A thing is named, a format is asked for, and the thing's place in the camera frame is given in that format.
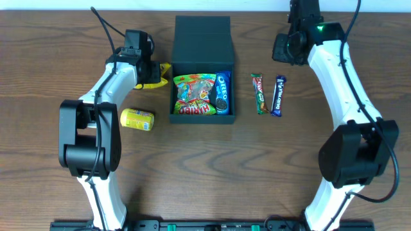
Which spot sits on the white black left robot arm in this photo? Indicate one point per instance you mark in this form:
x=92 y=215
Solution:
x=89 y=143

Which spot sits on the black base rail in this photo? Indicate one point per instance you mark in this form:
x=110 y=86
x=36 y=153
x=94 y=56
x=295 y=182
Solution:
x=154 y=225

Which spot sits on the yellow snack bag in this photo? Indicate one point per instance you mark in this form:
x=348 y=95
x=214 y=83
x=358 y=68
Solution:
x=164 y=67

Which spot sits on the blue Dairy Milk bar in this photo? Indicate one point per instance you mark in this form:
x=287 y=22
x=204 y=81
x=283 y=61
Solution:
x=278 y=96

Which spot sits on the green red Milo bar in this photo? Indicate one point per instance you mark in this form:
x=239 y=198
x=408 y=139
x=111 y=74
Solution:
x=257 y=81

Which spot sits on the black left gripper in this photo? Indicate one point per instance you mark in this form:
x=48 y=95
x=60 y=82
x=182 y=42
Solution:
x=154 y=72

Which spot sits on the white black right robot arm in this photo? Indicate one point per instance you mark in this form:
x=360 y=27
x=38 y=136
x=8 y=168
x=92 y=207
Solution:
x=362 y=142

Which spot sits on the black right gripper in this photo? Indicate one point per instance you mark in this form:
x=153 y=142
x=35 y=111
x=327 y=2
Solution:
x=279 y=49

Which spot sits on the black open cardboard box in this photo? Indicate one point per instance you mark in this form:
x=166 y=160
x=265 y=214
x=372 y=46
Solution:
x=203 y=44

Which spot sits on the blue Oreo cookie pack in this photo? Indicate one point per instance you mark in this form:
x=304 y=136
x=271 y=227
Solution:
x=222 y=84

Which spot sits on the colourful Haribo gummy bag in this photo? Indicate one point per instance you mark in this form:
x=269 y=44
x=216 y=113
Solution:
x=193 y=92

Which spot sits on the yellow candy canister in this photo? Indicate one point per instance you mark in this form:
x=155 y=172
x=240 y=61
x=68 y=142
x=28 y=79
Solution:
x=137 y=119

